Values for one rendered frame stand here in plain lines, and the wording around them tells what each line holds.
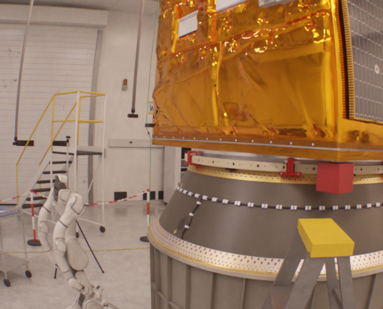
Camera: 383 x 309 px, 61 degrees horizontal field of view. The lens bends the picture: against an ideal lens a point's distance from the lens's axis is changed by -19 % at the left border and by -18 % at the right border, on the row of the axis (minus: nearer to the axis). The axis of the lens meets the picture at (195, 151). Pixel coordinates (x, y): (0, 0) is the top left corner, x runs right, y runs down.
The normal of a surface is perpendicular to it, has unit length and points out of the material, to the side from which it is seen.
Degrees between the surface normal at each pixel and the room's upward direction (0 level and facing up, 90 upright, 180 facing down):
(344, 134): 95
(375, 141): 92
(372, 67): 90
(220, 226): 62
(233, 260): 43
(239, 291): 90
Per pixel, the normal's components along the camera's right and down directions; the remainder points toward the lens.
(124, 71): 0.52, 0.05
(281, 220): -0.30, -0.44
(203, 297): -0.68, 0.00
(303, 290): -0.14, -0.02
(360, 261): 0.09, -0.70
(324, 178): -0.86, -0.01
